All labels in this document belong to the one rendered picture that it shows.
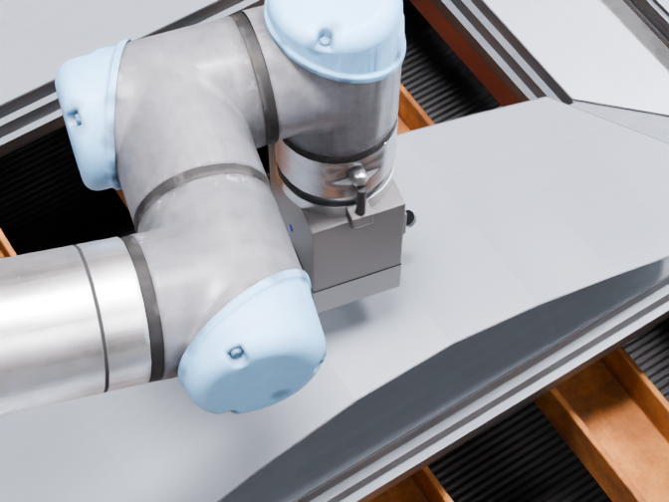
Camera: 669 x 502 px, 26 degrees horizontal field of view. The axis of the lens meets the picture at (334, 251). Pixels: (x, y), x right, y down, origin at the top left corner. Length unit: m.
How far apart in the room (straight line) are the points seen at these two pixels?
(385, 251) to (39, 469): 0.30
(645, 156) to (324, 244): 0.41
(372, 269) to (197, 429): 0.17
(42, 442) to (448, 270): 0.32
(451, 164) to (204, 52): 0.38
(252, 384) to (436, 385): 0.42
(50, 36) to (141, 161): 0.58
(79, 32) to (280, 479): 0.47
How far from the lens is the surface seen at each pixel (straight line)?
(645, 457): 1.32
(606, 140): 1.23
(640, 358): 1.51
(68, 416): 1.06
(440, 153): 1.13
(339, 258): 0.93
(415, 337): 1.01
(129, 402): 1.04
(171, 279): 0.70
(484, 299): 1.04
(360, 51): 0.77
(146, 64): 0.78
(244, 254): 0.71
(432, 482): 1.24
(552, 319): 1.16
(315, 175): 0.86
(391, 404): 1.11
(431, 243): 1.06
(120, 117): 0.77
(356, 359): 1.00
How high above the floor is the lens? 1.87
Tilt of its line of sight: 59 degrees down
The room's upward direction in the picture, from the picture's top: straight up
